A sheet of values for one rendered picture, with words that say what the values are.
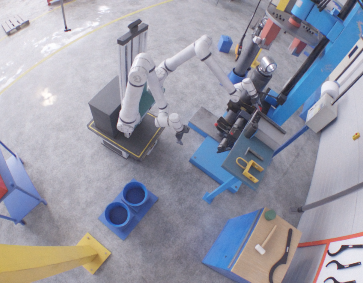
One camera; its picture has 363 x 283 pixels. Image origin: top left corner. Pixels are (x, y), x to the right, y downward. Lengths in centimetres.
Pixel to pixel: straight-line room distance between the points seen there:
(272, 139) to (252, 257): 118
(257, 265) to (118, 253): 163
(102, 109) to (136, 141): 67
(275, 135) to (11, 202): 334
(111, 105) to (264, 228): 207
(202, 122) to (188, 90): 84
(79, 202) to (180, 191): 140
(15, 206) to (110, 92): 199
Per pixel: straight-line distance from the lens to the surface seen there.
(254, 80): 226
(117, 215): 249
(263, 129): 208
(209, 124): 315
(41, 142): 336
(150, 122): 276
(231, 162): 186
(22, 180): 298
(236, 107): 236
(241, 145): 200
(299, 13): 193
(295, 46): 215
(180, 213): 268
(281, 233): 214
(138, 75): 121
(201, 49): 173
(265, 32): 194
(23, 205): 288
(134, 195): 252
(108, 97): 237
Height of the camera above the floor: 261
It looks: 59 degrees down
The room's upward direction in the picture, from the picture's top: 21 degrees clockwise
